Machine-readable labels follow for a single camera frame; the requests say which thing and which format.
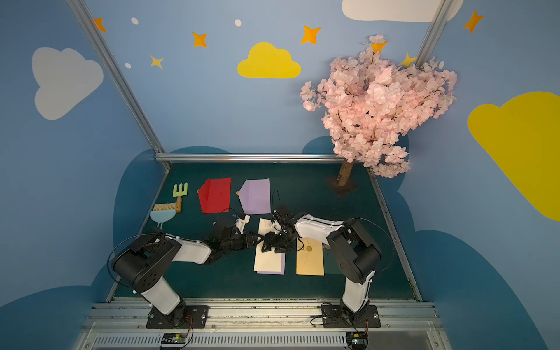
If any lilac envelope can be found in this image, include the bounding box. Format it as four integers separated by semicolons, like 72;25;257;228
238;179;271;215
254;251;285;275

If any red envelope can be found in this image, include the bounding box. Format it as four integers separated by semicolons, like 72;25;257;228
197;178;231;214

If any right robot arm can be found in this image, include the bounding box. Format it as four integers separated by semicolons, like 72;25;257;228
262;205;382;322

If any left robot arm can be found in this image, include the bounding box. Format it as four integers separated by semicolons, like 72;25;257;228
109;215;263;329

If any tan kraft envelope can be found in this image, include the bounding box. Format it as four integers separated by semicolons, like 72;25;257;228
296;239;325;277

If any dark green envelope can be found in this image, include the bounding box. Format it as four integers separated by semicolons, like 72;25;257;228
323;245;340;274

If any green toy rake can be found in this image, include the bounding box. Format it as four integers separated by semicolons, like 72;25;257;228
172;182;188;213

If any blue toy brush dustpan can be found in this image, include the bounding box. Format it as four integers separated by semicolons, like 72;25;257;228
150;202;181;229

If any left controller board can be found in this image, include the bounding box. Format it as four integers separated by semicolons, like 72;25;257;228
160;332;190;349

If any controller board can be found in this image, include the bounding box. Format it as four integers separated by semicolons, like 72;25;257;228
160;332;190;349
346;332;368;350

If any right controller board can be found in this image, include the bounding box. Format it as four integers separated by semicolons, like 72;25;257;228
346;332;368;350

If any pink blossom artificial tree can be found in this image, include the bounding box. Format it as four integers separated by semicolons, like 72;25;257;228
300;34;458;194

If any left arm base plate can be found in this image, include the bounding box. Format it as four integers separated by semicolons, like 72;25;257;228
146;303;209;329

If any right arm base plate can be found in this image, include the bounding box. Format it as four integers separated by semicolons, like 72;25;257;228
319;303;382;328

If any aluminium front rail base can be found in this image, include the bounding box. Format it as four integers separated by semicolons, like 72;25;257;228
74;298;451;349

